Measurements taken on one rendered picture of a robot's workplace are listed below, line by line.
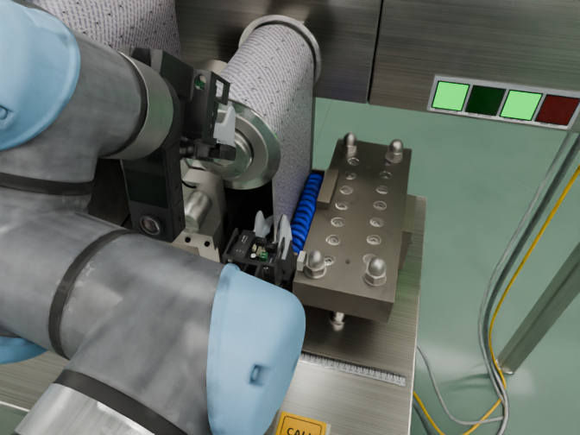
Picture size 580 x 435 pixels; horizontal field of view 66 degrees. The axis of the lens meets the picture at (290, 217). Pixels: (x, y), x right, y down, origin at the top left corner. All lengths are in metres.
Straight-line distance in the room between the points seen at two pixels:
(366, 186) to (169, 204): 0.54
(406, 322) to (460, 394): 1.02
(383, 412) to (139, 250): 0.59
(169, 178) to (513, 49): 0.63
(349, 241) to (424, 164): 1.92
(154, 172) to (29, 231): 0.16
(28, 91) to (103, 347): 0.12
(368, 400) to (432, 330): 1.19
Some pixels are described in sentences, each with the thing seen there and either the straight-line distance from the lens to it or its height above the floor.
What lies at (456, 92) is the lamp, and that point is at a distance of 0.88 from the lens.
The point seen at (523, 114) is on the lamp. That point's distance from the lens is 0.91.
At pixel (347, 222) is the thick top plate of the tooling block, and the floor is 1.03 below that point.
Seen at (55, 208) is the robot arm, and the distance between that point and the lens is 0.27.
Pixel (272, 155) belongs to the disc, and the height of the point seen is 1.25.
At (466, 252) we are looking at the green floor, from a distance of 2.25.
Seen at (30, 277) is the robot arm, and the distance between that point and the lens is 0.25.
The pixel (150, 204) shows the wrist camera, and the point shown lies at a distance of 0.42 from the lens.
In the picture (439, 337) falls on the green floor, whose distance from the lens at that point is 1.93.
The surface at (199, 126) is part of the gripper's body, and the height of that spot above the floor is 1.38.
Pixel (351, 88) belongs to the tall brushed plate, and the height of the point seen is 1.17.
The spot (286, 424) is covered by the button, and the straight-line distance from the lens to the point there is 0.73.
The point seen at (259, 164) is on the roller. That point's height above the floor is 1.23.
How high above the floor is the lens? 1.61
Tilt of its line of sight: 46 degrees down
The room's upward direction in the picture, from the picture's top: straight up
